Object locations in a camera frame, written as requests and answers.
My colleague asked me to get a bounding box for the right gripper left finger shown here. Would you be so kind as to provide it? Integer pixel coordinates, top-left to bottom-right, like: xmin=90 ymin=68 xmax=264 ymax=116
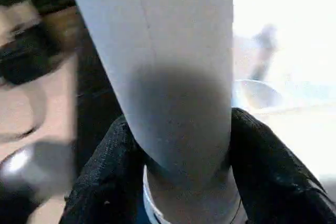
xmin=60 ymin=115 xmax=148 ymax=224

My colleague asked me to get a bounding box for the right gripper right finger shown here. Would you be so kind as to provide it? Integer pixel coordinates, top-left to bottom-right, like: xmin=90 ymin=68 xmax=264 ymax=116
xmin=229 ymin=107 xmax=336 ymax=224

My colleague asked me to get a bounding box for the white plastic table top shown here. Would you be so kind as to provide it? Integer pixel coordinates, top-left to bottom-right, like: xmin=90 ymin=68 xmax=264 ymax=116
xmin=232 ymin=0 xmax=336 ymax=183

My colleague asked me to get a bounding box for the white plastic table leg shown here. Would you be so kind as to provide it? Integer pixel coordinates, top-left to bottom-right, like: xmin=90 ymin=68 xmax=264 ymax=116
xmin=62 ymin=0 xmax=249 ymax=224

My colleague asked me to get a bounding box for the black bag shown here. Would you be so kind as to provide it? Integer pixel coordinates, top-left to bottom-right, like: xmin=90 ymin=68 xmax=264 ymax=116
xmin=0 ymin=27 xmax=69 ymax=86

